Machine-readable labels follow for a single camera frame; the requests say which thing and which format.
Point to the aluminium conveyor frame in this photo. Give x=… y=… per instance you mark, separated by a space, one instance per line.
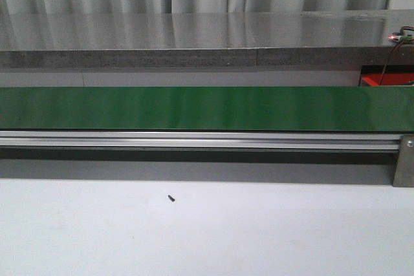
x=203 y=140

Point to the red plastic tray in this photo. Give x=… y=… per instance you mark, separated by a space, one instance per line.
x=392 y=79

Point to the metal conveyor support bracket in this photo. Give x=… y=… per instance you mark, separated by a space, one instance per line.
x=404 y=172

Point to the grey stone counter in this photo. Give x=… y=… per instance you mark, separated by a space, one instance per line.
x=342 y=38

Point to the green conveyor belt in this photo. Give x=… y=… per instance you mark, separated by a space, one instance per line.
x=336 y=109

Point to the small green circuit board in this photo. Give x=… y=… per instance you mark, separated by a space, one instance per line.
x=399 y=37

